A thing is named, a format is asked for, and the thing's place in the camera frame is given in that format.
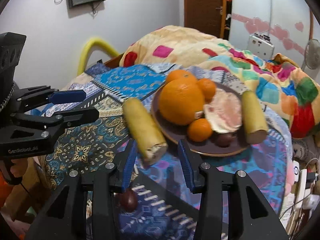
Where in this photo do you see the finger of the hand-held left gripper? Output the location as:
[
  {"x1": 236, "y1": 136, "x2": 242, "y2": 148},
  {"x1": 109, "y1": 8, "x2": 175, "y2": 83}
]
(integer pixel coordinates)
[
  {"x1": 10, "y1": 107, "x2": 100, "y2": 131},
  {"x1": 16, "y1": 85, "x2": 87, "y2": 111}
]

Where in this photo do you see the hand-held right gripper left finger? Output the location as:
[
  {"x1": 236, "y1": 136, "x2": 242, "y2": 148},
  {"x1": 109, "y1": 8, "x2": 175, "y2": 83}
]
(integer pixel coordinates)
[{"x1": 25, "y1": 137, "x2": 138, "y2": 240}]

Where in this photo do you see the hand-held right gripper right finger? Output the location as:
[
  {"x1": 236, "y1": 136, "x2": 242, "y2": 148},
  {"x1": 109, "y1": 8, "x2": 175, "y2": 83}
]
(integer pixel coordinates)
[{"x1": 177, "y1": 139, "x2": 292, "y2": 240}]

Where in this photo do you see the dark purple passion fruit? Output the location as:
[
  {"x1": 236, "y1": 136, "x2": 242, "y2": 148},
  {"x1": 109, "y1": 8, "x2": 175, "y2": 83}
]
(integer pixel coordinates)
[
  {"x1": 120, "y1": 189, "x2": 138, "y2": 210},
  {"x1": 215, "y1": 132, "x2": 235, "y2": 148}
]

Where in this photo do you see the purple round plate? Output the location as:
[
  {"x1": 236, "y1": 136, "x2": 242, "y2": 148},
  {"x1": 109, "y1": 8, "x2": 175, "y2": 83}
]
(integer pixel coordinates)
[{"x1": 151, "y1": 81, "x2": 252, "y2": 157}]

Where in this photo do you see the yellow banana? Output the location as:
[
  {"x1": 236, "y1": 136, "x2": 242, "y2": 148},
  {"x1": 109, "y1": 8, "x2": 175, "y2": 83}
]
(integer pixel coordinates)
[
  {"x1": 122, "y1": 98, "x2": 168, "y2": 166},
  {"x1": 240, "y1": 91, "x2": 269, "y2": 145}
]

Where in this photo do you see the small tangerine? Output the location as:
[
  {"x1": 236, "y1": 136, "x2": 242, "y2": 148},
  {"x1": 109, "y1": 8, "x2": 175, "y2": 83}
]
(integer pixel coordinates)
[
  {"x1": 197, "y1": 78, "x2": 217, "y2": 103},
  {"x1": 187, "y1": 118, "x2": 213, "y2": 142}
]

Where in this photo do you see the large orange with sticker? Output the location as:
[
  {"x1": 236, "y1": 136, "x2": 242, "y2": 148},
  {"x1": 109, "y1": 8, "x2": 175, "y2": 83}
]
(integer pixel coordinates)
[{"x1": 159, "y1": 77, "x2": 205, "y2": 126}]

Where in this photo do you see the peeled pomelo piece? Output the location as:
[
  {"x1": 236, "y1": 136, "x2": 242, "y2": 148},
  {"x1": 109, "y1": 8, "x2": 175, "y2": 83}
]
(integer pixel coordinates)
[{"x1": 203, "y1": 90, "x2": 243, "y2": 133}]

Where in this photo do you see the large plain orange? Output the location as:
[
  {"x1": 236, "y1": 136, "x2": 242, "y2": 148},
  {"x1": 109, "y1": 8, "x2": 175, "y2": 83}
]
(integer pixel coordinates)
[{"x1": 166, "y1": 69, "x2": 198, "y2": 85}]

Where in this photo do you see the person's left hand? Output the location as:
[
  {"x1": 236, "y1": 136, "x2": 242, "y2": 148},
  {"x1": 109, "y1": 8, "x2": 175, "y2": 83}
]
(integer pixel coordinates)
[{"x1": 10, "y1": 157, "x2": 29, "y2": 180}]

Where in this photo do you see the blue patterned bedsheet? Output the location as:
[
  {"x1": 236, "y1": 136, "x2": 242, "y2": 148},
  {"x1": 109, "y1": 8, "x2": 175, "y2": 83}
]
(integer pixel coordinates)
[{"x1": 44, "y1": 62, "x2": 293, "y2": 240}]

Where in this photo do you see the yellow foam tube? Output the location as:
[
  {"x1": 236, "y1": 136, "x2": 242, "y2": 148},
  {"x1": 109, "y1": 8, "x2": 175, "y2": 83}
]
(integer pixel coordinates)
[{"x1": 77, "y1": 37, "x2": 120, "y2": 75}]

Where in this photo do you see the grey patterned pillow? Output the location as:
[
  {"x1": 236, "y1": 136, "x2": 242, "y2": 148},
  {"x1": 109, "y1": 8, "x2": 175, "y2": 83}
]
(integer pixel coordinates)
[{"x1": 291, "y1": 137, "x2": 320, "y2": 165}]

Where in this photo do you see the colourful patchwork blanket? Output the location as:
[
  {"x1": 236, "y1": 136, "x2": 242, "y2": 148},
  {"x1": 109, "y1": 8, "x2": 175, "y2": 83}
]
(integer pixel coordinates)
[{"x1": 119, "y1": 25, "x2": 320, "y2": 139}]

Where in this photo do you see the white power adapter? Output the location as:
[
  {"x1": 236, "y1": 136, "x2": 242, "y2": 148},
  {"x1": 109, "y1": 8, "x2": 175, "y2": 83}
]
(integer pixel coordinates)
[{"x1": 302, "y1": 195, "x2": 318, "y2": 209}]

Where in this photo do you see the brown wooden door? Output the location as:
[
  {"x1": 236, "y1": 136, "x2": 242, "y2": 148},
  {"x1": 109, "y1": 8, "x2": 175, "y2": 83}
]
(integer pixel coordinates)
[{"x1": 184, "y1": 0, "x2": 227, "y2": 39}]

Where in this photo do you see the standing electric fan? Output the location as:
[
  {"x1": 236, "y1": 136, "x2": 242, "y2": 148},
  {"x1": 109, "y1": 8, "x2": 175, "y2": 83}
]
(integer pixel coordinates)
[{"x1": 301, "y1": 39, "x2": 320, "y2": 70}]

